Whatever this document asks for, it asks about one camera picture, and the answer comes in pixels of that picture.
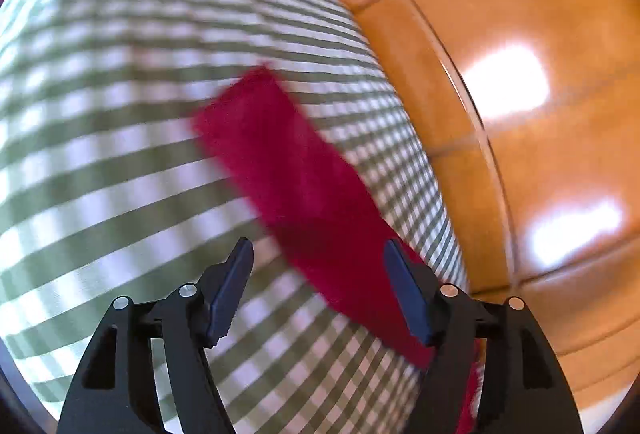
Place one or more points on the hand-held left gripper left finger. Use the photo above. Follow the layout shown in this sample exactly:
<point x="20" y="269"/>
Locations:
<point x="227" y="294"/>

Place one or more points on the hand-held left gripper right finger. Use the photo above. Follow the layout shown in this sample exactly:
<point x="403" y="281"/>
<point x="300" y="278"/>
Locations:
<point x="407" y="294"/>

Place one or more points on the red fleece garment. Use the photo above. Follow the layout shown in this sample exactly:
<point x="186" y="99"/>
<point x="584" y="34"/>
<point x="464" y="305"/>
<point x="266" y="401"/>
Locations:
<point x="300" y="189"/>

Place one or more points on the green white checkered blanket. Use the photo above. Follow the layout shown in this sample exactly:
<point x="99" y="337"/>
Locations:
<point x="125" y="113"/>

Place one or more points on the wooden panelled wardrobe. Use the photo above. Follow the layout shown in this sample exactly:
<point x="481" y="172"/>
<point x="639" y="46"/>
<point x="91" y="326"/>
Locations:
<point x="525" y="13"/>

